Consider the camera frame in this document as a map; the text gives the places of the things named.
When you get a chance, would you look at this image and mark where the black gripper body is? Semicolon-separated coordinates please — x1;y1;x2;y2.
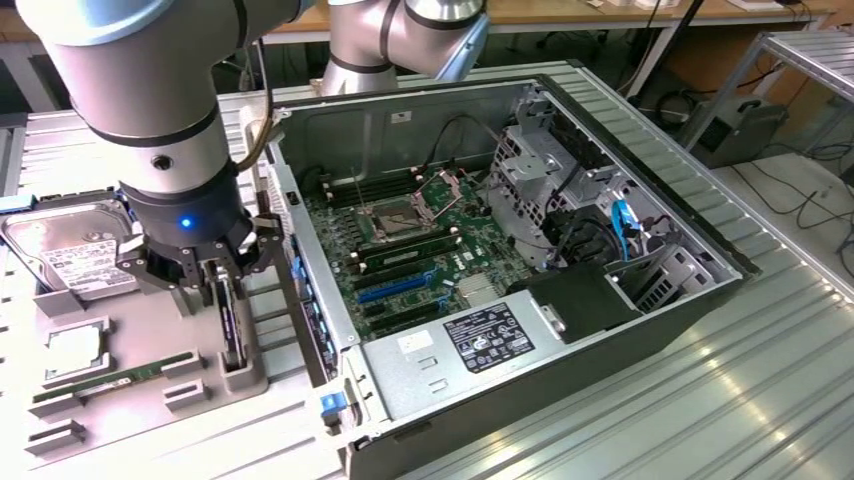
119;159;255;261

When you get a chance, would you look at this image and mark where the silver hard disk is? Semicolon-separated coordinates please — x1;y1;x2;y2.
0;199;146;301

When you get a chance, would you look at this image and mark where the grey parts rack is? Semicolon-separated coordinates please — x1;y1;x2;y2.
0;199;272;459

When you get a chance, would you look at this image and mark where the CPU socket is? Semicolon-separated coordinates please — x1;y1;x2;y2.
363;197;428;241

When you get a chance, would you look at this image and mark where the silver CPU chip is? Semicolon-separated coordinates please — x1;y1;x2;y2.
44;329;108;384

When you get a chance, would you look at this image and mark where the blue disk carrier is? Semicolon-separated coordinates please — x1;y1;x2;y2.
0;192;139;221

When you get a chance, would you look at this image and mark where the green labelled RAM stick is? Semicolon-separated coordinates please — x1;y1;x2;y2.
359;233;466;274

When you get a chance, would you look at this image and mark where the green loose RAM stick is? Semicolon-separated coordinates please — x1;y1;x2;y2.
32;352;195;404

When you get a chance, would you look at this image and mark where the blue expansion slot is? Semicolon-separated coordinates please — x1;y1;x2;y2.
358;279;442;305

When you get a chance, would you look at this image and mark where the metal socket cover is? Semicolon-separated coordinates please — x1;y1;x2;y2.
410;169;462;221

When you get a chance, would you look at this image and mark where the green motherboard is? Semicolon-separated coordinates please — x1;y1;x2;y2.
303;164;535;341

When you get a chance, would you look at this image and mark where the silver chipset heatsink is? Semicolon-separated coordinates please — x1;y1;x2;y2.
456;277;495;304

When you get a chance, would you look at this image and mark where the grey power supply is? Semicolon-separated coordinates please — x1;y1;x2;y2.
346;294;569;421

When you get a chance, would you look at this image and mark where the metal disk bay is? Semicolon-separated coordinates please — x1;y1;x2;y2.
490;124;622;251

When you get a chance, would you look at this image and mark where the black open PC case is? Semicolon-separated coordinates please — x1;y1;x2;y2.
256;72;762;480

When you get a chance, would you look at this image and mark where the perforated metal drive cage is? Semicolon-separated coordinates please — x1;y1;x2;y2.
603;244;729;314

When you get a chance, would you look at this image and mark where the wooden desk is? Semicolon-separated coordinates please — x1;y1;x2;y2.
263;0;835;49

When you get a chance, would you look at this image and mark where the grey equipment box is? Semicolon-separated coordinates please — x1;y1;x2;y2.
686;97;790;169

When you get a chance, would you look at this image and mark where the brown arm cable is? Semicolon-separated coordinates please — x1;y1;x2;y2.
236;39;279;174

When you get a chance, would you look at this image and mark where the black thin wire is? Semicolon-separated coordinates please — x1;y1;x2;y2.
423;114;502;174

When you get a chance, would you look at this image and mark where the black wire bundle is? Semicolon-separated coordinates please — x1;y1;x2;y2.
537;207;619;266

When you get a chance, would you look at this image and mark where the blue flat wire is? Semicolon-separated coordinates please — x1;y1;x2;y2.
610;197;642;264

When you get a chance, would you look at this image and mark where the aluminium frame table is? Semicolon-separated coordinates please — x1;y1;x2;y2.
679;32;854;151

